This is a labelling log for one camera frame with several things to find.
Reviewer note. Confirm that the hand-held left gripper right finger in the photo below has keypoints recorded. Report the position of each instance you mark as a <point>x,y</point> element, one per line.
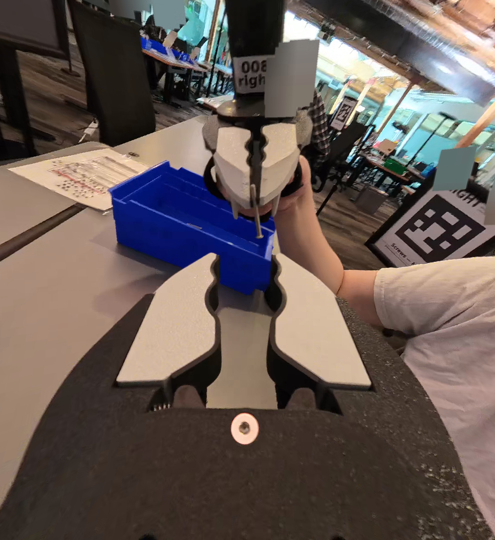
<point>319,337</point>

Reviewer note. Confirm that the green box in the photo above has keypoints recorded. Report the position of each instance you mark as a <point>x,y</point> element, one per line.
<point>395,165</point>

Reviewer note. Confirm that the long office desk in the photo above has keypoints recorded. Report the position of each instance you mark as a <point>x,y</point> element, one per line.
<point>175,55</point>

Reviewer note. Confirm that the blue plastic bin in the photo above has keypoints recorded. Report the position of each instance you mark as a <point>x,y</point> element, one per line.
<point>167,228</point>

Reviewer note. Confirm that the wooden post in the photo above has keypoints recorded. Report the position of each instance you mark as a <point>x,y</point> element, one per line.
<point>483,120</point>

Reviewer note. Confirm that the person's right forearm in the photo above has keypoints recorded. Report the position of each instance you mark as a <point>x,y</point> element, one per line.
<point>315,253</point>

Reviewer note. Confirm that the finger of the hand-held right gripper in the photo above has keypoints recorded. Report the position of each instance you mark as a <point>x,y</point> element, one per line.
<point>279,160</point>
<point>230,164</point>

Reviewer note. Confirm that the printed paper sheet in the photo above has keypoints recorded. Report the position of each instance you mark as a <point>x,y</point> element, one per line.
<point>82,173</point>

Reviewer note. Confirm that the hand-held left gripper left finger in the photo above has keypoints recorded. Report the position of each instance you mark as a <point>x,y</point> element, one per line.
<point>171,333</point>

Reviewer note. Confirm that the long metal bolt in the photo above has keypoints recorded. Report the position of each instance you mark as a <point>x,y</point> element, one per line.
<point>255,211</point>

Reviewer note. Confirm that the person's right hand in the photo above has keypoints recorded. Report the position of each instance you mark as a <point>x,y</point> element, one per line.
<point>307,198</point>

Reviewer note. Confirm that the black office chair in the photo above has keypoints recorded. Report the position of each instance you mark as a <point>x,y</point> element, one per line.
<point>344,152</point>
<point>112,76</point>

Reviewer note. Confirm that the black framed board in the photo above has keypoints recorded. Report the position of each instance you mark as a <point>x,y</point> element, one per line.
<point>19,21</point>

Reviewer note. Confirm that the grey waste bin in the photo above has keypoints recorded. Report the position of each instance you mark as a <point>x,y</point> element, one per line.
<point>372,199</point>

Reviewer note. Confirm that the framed marker sign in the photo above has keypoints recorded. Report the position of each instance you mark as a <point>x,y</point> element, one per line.
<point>343,113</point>
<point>441,228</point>

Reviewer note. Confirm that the ceiling mounted camera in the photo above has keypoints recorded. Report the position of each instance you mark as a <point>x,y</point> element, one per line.
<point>327,33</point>

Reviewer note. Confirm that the person's white shirt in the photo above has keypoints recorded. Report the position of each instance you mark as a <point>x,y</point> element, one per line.
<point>462,337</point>

